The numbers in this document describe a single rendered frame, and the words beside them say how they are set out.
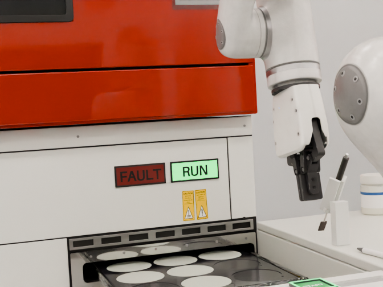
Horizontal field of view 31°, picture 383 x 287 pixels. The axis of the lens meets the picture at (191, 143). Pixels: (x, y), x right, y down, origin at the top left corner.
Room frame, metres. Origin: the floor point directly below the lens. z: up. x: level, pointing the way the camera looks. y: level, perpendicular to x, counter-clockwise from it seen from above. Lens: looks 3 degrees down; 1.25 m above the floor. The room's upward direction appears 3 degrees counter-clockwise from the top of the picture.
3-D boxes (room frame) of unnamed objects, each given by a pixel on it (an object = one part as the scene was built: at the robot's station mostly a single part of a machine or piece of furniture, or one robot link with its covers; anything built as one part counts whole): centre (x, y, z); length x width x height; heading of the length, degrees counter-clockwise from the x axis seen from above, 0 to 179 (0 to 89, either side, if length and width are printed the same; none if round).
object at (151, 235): (1.56, 0.07, 0.96); 0.44 x 0.01 x 0.02; 108
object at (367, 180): (1.65, -0.44, 1.01); 0.07 x 0.07 x 0.10
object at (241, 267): (1.44, 0.02, 0.90); 0.34 x 0.34 x 0.01; 18
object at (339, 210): (1.33, -0.27, 1.03); 0.06 x 0.04 x 0.13; 18
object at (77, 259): (1.56, 0.07, 0.89); 0.44 x 0.02 x 0.10; 108
